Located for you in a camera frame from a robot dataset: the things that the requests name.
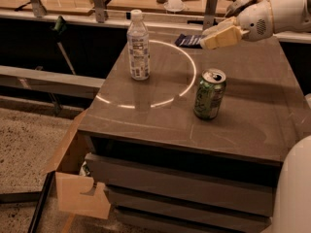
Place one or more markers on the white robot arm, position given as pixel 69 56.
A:
pixel 292 208

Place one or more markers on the clear plastic water bottle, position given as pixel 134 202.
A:
pixel 138 47

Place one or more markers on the dark blue rxbar wrapper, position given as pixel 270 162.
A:
pixel 188 41

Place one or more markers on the grey drawer cabinet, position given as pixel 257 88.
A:
pixel 167 169

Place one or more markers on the grey power strip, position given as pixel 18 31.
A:
pixel 238 6

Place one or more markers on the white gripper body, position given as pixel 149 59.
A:
pixel 255 22

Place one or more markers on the cardboard box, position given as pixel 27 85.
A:
pixel 76 194

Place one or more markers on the green soda can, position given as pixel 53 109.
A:
pixel 210 93

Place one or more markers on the green handled tool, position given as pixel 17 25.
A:
pixel 58 29

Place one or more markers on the metal bracket post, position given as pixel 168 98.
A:
pixel 209 14

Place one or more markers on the grey metal rail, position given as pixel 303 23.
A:
pixel 64 84

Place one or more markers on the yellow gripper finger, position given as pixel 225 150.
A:
pixel 226 27
pixel 215 37

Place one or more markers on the white bowl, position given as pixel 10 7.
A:
pixel 174 6

